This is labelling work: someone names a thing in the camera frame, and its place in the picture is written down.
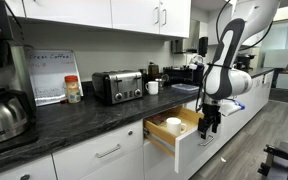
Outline white left drawer front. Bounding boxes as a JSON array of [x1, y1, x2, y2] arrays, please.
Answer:
[[53, 121, 144, 180]]

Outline dark bottle behind toaster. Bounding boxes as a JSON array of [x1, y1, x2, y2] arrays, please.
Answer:
[[148, 62, 159, 80]]

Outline small silver cup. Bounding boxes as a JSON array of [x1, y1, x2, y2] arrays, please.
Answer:
[[155, 78, 165, 89]]

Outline black dish rack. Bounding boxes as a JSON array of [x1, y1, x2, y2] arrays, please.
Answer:
[[163, 67, 204, 86]]

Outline white mug on counter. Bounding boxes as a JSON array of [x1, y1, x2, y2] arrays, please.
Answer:
[[145, 81, 158, 95]]

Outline whiteboard sign fresh coffee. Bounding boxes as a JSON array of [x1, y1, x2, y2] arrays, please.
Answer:
[[26, 49, 83, 106]]

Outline white upper wall cabinets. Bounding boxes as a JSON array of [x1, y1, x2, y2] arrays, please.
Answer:
[[6, 0, 191, 38]]

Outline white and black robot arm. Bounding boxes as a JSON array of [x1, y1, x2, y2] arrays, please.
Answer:
[[197, 0, 281, 139]]

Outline silver black toaster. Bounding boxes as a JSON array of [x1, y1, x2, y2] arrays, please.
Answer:
[[92, 70, 143, 105]]

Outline black coffee brewer machine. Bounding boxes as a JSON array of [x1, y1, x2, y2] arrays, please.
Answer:
[[0, 0, 37, 153]]

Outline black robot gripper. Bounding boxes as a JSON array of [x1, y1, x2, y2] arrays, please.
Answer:
[[198, 103, 221, 139]]

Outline white mug in drawer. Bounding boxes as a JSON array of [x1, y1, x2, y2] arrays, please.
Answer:
[[166, 117, 187, 136]]

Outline black paper towel dispenser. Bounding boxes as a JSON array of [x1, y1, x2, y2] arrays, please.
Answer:
[[198, 37, 208, 57]]

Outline steel coffee carafe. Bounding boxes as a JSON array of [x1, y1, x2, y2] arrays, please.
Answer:
[[0, 88, 32, 142]]

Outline far black coffee maker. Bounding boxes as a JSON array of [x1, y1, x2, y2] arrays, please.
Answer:
[[236, 54, 255, 70]]

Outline clear plastic container lid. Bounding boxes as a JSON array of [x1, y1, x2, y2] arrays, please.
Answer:
[[171, 83, 199, 92]]

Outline black red cart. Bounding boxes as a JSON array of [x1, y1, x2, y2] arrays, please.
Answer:
[[257, 142, 288, 180]]

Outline white wooden top drawer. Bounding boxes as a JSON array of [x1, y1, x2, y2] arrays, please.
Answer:
[[144, 106, 221, 173]]

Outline creamer jar with red lid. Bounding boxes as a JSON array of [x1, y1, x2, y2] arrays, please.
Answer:
[[64, 75, 81, 103]]

